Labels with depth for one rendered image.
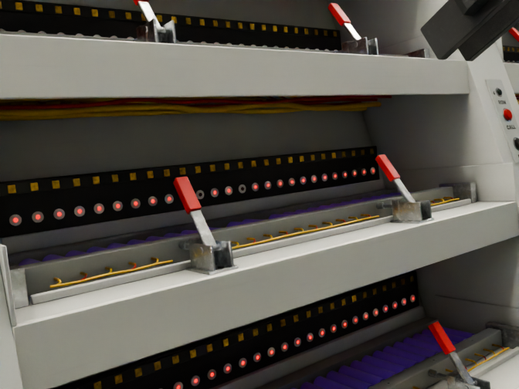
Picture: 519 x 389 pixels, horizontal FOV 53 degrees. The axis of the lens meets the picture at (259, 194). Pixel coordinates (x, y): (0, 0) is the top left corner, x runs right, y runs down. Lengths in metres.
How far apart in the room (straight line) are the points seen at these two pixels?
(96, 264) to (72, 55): 0.17
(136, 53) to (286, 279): 0.23
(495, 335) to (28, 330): 0.58
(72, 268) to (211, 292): 0.11
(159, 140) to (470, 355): 0.47
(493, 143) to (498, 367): 0.28
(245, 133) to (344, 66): 0.20
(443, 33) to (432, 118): 0.40
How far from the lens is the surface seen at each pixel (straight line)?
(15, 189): 0.55
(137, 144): 0.64
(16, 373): 0.36
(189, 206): 0.44
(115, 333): 0.38
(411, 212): 0.60
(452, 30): 0.41
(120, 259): 0.45
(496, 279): 0.79
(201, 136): 0.68
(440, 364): 0.67
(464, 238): 0.65
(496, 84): 0.81
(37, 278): 0.44
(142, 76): 0.45
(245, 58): 0.50
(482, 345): 0.74
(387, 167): 0.62
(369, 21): 0.89
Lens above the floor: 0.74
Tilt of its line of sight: 9 degrees up
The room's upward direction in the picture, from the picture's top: 15 degrees counter-clockwise
